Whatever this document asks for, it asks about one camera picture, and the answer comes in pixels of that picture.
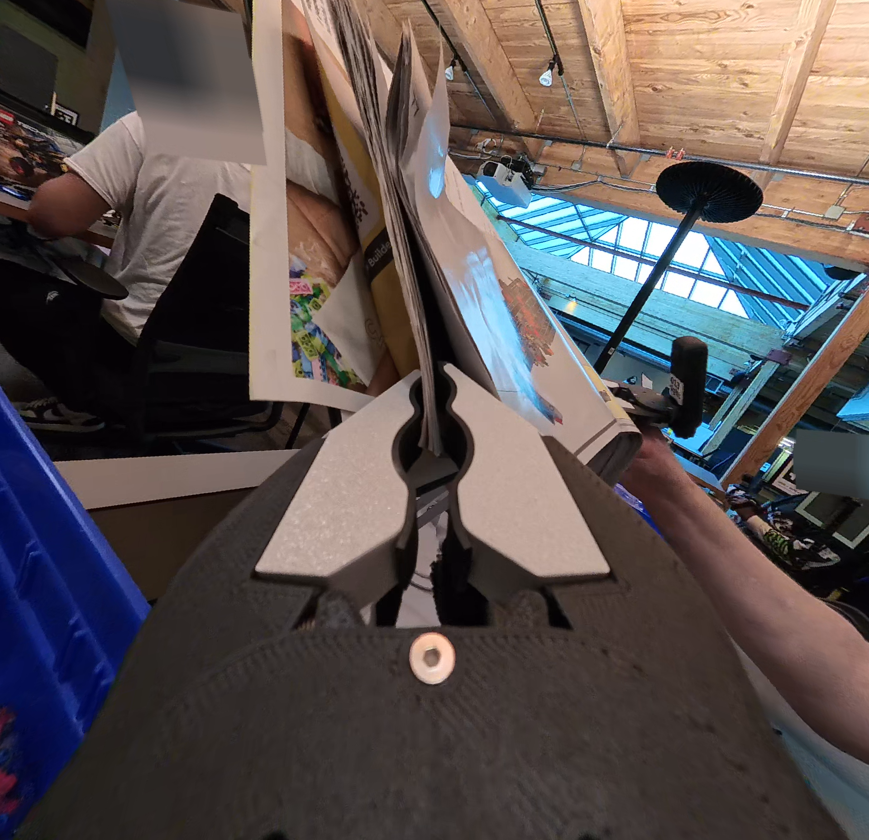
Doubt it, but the blue plastic bin with tag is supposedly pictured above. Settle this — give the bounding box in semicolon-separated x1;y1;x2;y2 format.
0;388;152;835

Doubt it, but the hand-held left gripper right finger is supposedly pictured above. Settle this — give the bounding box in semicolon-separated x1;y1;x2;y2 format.
440;365;612;627

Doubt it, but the lego instruction booklet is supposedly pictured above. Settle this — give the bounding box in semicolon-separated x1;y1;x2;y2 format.
248;0;644;489

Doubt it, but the wooden support post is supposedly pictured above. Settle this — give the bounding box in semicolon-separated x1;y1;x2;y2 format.
720;303;869;488

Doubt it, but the grey computer monitor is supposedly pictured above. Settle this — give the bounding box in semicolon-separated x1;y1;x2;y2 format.
794;492;869;550

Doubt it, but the white ceiling projector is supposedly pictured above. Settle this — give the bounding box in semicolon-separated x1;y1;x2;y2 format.
478;157;537;208

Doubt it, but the person's right forearm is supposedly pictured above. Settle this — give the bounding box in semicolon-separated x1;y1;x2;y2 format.
621;432;869;763

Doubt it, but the black office chair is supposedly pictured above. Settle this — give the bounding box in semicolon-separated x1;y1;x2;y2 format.
132;193;286;455

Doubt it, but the colourful toy box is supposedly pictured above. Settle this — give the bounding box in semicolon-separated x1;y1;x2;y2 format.
0;103;86;190

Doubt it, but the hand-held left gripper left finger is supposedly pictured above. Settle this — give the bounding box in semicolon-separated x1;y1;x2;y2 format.
254;371;427;627

